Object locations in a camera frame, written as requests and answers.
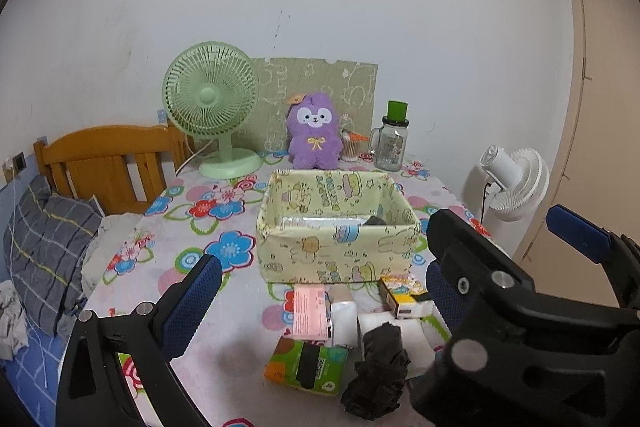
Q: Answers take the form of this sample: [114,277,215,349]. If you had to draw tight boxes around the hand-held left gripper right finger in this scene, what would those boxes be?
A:
[412,261,640,427]

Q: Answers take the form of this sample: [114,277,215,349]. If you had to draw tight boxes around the white bedding cloth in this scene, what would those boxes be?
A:
[81,212,144,299]

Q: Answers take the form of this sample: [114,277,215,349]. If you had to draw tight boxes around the cotton swab jar orange lid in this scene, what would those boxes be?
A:
[340,129,369,164]

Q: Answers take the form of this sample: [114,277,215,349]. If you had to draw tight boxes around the beige door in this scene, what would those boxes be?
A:
[514,0,640,308]

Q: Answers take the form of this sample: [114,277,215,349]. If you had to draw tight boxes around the white tissue packet beige end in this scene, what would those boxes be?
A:
[327,284,360,349]

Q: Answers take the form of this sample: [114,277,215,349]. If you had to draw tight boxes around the white floor fan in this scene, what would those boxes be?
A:
[477,146,551,224]

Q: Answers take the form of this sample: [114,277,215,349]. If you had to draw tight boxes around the plain white packet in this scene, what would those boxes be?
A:
[358,311,437,379]

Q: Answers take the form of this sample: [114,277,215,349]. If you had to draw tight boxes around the green tissue pack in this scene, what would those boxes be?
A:
[265,338,350,398]

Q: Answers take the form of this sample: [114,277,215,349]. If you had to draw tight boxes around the green desk fan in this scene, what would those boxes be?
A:
[162,41,264,180]

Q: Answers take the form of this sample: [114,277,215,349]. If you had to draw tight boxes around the glass mug jar green lid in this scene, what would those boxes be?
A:
[370,99,410,172]

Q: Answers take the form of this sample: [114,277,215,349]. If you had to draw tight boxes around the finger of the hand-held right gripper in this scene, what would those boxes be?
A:
[546,205,640,308]
[426,208,640,339]

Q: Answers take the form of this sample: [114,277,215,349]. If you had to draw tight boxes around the blue bed sheet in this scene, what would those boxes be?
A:
[0,324,68,427]

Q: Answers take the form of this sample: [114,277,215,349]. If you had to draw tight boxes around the colourful cartoon box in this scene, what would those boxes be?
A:
[378,274,434,321]

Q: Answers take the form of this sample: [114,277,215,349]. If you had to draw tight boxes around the pink tissue packet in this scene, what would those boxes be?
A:
[292,285,334,341]

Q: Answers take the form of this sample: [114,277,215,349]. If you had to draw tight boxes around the white fan cable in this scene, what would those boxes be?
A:
[174,139,210,175]

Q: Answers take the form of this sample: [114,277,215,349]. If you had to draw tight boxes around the yellow printed storage box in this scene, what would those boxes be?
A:
[256,169,422,284]

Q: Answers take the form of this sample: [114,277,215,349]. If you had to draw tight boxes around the grey crumpled cloth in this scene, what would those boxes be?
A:
[0,279,28,360]

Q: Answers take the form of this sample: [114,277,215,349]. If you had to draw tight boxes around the wall socket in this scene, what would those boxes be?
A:
[4,153,27,182]

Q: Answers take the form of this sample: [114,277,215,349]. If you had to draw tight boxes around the printed cardboard sheet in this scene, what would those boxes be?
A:
[250,57,379,156]

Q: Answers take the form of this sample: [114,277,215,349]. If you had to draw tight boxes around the floral tablecloth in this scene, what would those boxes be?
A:
[82,151,503,427]

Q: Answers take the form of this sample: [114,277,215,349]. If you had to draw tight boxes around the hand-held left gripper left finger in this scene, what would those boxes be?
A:
[55,253,223,427]

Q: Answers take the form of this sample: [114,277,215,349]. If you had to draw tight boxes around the purple plush toy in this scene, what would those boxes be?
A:
[286,92,344,170]

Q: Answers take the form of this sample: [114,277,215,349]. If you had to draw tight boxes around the black plastic bag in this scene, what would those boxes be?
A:
[341,324,411,421]

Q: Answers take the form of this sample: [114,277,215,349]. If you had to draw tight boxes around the clear plastic packet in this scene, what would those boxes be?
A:
[281,213,368,230]

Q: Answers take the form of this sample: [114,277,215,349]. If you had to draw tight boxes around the wooden headboard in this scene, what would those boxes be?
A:
[34,124,196,216]

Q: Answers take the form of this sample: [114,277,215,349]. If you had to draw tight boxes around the grey plaid pillow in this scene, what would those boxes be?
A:
[4,174,104,336]

